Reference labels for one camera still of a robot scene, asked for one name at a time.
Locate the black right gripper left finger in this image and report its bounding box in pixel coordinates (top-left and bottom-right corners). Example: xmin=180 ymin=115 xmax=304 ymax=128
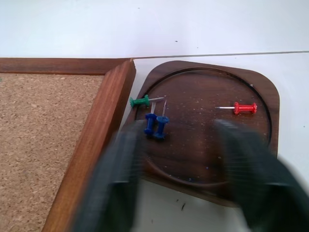
xmin=72 ymin=120 xmax=147 ymax=232

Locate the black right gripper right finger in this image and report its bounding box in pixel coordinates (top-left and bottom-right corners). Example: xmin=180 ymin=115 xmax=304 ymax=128
xmin=213 ymin=118 xmax=309 ymax=232

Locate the dark wooden tray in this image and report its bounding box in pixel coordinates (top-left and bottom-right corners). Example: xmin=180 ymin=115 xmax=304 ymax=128
xmin=120 ymin=60 xmax=281 ymax=208

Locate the red pushpin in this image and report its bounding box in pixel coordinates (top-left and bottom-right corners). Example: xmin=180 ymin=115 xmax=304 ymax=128
xmin=215 ymin=101 xmax=258 ymax=116

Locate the blue pushpin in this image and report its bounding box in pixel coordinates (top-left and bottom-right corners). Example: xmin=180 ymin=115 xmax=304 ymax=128
xmin=143 ymin=101 xmax=157 ymax=139
xmin=154 ymin=100 xmax=170 ymax=141

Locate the wood-framed cork board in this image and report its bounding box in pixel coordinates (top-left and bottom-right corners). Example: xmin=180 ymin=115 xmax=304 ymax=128
xmin=0 ymin=57 xmax=137 ymax=232

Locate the green pushpin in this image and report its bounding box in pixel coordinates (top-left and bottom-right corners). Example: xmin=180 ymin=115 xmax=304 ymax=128
xmin=129 ymin=94 xmax=165 ymax=108

